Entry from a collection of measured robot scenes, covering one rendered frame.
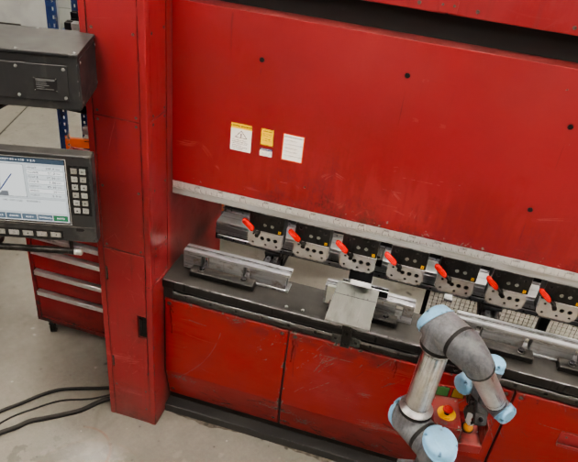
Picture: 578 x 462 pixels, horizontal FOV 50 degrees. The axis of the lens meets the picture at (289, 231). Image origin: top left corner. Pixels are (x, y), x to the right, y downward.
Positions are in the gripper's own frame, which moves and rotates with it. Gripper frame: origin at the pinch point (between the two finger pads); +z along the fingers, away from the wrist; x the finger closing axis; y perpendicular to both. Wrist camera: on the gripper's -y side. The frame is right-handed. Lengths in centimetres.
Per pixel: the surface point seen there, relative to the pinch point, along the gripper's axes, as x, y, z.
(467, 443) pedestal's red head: 0.7, -5.8, 3.8
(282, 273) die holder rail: 82, 49, -18
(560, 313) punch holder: -29, 32, -36
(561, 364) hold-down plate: -35.9, 26.3, -13.9
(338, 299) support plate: 57, 34, -22
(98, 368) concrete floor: 178, 58, 80
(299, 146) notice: 82, 53, -81
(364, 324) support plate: 46, 21, -24
